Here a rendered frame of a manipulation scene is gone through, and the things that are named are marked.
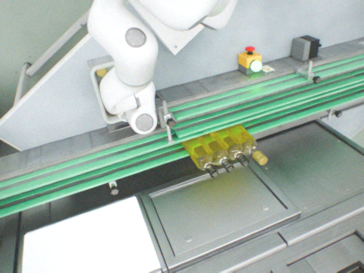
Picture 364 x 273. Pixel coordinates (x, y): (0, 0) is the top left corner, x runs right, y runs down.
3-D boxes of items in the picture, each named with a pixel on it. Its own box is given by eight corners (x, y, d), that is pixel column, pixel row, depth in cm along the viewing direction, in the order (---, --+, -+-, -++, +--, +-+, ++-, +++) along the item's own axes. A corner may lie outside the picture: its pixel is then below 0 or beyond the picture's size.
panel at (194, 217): (23, 238, 102) (15, 338, 75) (20, 232, 100) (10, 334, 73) (247, 159, 123) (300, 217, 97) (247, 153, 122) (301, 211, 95)
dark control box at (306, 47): (290, 55, 132) (302, 61, 125) (292, 37, 127) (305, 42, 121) (305, 51, 134) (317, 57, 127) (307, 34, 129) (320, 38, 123)
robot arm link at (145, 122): (118, 86, 74) (153, 75, 76) (114, 82, 83) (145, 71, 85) (136, 140, 79) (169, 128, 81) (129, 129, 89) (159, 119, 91)
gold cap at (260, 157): (258, 148, 101) (265, 155, 98) (262, 153, 104) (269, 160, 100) (250, 154, 102) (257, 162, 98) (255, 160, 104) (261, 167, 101)
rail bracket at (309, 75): (291, 73, 121) (314, 85, 111) (293, 56, 117) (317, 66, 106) (299, 70, 122) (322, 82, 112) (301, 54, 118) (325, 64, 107)
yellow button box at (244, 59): (237, 69, 125) (246, 74, 120) (237, 52, 121) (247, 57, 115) (251, 65, 127) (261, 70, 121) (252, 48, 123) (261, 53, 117)
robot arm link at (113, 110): (146, 44, 64) (143, 80, 84) (89, 61, 61) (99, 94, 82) (160, 79, 63) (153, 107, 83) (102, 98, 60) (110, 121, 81)
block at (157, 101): (154, 120, 116) (159, 129, 111) (150, 99, 111) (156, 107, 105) (162, 118, 117) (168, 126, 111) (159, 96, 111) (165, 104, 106)
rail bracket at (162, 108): (160, 133, 112) (171, 151, 102) (153, 94, 102) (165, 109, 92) (168, 131, 112) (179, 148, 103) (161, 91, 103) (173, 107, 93)
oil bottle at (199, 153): (179, 141, 118) (201, 174, 101) (178, 130, 115) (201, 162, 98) (192, 137, 119) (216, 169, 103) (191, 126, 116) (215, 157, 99)
